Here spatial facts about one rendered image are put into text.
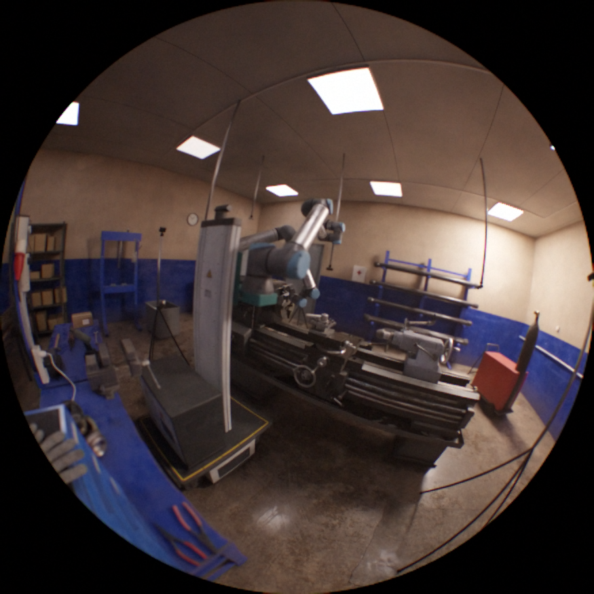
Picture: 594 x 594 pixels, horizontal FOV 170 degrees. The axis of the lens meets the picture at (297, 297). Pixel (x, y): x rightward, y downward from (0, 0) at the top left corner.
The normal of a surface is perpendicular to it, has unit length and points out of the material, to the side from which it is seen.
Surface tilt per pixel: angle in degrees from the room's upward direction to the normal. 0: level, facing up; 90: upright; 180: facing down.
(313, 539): 0
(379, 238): 90
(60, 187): 90
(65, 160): 90
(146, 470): 0
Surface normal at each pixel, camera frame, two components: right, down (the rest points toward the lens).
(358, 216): -0.52, 0.07
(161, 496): 0.14, -0.98
